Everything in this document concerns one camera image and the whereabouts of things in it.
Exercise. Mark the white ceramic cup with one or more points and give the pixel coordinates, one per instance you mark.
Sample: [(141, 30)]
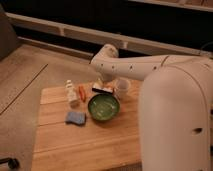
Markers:
[(122, 87)]

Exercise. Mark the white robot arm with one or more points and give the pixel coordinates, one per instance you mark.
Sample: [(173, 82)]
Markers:
[(174, 107)]

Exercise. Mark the green ceramic bowl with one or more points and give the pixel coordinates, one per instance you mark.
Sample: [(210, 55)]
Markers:
[(103, 107)]

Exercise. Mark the black and white brush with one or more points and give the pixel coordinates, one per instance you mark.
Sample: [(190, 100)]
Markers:
[(100, 87)]

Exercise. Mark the orange carrot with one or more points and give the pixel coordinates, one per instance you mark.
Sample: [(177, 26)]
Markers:
[(82, 93)]

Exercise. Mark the white plastic bottle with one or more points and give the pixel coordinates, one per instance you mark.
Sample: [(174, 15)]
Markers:
[(72, 95)]

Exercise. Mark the blue sponge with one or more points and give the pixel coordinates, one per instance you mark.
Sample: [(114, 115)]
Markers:
[(75, 118)]

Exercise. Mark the black chair caster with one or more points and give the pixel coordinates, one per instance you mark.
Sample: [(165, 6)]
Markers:
[(13, 163)]

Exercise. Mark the white shelf rail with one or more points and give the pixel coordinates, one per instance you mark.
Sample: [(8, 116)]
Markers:
[(100, 37)]

